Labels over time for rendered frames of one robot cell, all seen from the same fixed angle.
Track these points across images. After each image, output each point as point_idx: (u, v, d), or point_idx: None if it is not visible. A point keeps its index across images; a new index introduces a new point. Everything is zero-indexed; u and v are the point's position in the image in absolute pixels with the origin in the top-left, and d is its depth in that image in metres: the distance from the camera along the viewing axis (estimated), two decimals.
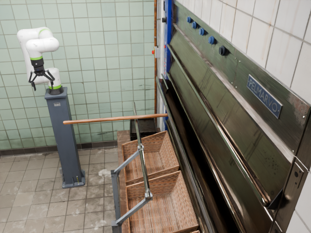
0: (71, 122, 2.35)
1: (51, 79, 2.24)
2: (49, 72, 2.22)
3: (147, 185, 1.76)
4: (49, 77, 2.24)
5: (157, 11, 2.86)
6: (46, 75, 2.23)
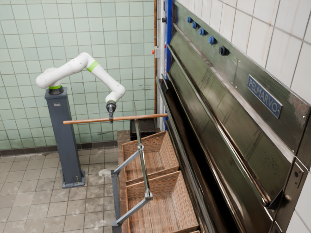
0: (71, 123, 2.35)
1: (109, 113, 2.43)
2: (109, 106, 2.47)
3: (147, 185, 1.76)
4: None
5: (157, 11, 2.86)
6: None
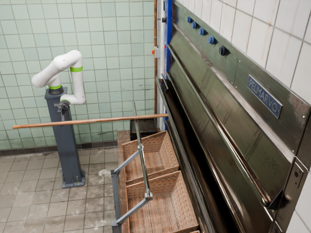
0: (21, 127, 2.30)
1: (59, 107, 2.42)
2: (60, 104, 2.47)
3: (147, 185, 1.76)
4: None
5: (157, 11, 2.86)
6: (62, 107, 2.47)
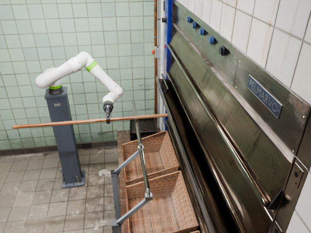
0: (21, 127, 2.30)
1: (106, 113, 2.42)
2: (106, 107, 2.46)
3: (147, 185, 1.76)
4: None
5: (157, 11, 2.86)
6: None
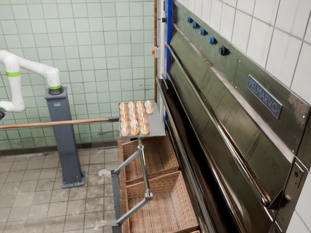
0: None
1: None
2: None
3: (147, 185, 1.76)
4: None
5: (157, 11, 2.86)
6: None
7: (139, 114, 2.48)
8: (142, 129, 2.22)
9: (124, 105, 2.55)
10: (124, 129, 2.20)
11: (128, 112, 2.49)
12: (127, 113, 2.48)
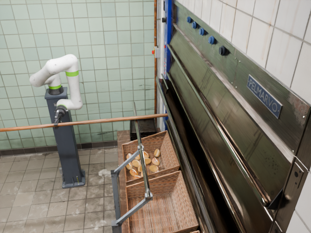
0: None
1: (55, 118, 2.38)
2: (57, 112, 2.42)
3: (147, 185, 1.76)
4: None
5: (157, 11, 2.86)
6: (58, 116, 2.42)
7: (139, 164, 2.73)
8: None
9: (147, 153, 2.89)
10: None
11: (153, 163, 2.79)
12: (148, 163, 2.79)
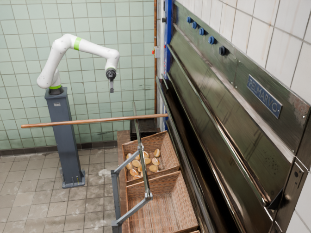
0: (29, 126, 2.31)
1: (108, 72, 2.32)
2: None
3: (147, 185, 1.76)
4: None
5: (157, 11, 2.86)
6: None
7: (139, 164, 2.73)
8: None
9: (147, 153, 2.89)
10: None
11: (153, 163, 2.79)
12: (148, 163, 2.79)
